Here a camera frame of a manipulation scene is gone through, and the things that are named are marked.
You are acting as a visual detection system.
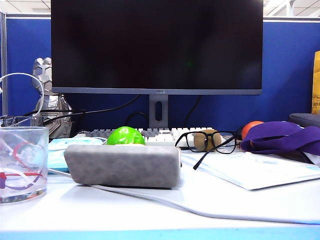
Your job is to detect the orange fruit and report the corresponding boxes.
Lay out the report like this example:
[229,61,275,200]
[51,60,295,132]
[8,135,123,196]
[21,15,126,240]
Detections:
[241,120,265,141]

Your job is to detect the white blue plastic sleeve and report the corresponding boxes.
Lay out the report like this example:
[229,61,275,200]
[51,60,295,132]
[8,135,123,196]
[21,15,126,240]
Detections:
[181,149,320,191]

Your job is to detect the clear plastic box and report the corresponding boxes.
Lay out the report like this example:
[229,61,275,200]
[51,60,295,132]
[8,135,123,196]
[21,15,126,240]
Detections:
[0,115,45,129]

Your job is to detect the grey felt glasses case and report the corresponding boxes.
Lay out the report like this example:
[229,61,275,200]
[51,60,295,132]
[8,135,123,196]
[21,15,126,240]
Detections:
[64,144,182,189]

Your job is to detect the black frame glasses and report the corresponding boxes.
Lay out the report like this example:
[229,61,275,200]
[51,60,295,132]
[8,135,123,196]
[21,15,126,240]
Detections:
[174,129,241,171]

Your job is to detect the black monitor cable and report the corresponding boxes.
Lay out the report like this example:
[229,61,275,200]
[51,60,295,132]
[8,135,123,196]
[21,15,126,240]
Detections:
[184,94,202,127]

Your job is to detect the black computer monitor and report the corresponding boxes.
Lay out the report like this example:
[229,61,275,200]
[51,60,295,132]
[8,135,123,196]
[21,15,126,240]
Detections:
[50,0,264,96]

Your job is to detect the black computer mouse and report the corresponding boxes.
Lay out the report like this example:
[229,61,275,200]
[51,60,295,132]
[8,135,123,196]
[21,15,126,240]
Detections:
[234,126,247,141]

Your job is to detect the green apple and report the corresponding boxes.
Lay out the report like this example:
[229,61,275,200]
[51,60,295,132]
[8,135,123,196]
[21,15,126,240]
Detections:
[106,126,146,147]

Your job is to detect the thin white looped cable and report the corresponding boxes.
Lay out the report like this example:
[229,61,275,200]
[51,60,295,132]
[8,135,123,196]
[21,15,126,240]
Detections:
[0,72,45,126]

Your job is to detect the grey fabric pouch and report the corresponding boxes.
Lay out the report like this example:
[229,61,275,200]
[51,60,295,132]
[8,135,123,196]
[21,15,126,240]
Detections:
[288,113,320,128]

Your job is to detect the long black cable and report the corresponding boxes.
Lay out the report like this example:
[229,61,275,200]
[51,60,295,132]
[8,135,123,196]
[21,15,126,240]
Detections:
[23,94,141,119]

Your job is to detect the black looped cable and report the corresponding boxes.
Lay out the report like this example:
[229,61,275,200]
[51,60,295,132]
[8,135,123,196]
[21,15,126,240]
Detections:
[124,112,149,130]

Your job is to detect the brown kiwi fruit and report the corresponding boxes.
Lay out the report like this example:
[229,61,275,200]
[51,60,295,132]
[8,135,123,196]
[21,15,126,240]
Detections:
[193,129,222,153]

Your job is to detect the clear glass cup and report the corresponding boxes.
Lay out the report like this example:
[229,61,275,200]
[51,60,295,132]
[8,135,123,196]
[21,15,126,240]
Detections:
[0,126,50,205]

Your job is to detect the silver robot figurine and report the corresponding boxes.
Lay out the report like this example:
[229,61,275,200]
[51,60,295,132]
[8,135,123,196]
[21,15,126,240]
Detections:
[31,57,74,140]

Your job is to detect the grey metal partition post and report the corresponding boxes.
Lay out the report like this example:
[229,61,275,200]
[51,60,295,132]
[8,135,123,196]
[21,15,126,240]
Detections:
[0,11,8,117]

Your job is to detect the purple cloth bag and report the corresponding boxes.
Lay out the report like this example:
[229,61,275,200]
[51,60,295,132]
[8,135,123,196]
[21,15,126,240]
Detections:
[239,121,320,155]

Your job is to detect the white grey keyboard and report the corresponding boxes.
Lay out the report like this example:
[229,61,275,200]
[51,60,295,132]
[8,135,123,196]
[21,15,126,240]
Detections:
[74,127,227,148]

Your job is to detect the grey monitor stand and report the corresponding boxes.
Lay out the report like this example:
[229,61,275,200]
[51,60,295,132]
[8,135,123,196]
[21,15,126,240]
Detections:
[149,94,169,130]

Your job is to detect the thick white cable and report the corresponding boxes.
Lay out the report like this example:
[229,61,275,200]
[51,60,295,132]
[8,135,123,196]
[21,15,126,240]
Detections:
[47,167,320,225]

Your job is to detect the yellow paper bag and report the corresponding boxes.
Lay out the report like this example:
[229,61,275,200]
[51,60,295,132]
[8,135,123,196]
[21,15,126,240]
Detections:
[311,50,320,115]

